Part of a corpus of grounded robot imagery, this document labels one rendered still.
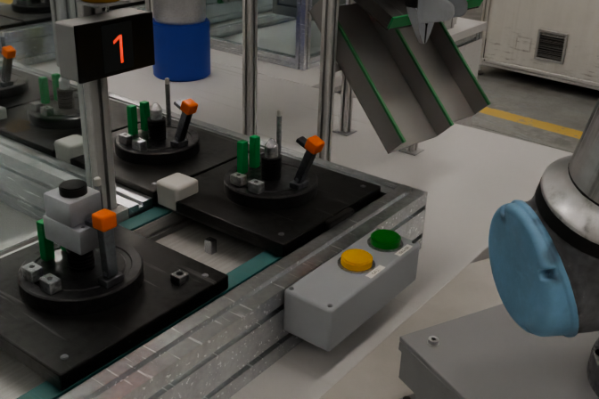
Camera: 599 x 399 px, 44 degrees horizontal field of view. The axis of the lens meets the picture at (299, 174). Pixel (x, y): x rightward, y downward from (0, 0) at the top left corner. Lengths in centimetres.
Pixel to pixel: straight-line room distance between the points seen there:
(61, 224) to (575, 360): 57
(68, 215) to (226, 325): 21
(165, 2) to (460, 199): 96
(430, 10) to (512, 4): 436
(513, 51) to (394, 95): 405
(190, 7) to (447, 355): 136
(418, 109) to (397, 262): 41
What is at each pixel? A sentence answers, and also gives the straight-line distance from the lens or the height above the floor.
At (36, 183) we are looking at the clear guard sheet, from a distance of 101.
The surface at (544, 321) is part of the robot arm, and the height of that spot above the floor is 110.
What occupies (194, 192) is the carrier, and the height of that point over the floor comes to 97.
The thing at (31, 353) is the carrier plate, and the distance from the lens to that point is 81.
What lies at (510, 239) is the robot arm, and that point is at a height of 115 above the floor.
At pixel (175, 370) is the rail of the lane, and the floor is 95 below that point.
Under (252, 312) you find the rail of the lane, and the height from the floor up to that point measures 96.
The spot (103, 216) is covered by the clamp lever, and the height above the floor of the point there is 108.
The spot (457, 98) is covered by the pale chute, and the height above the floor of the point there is 102.
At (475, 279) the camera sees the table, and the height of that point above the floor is 86.
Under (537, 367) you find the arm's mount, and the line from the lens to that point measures 83.
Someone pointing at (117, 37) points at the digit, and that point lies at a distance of 97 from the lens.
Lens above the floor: 144
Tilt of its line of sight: 24 degrees down
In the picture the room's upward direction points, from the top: 2 degrees clockwise
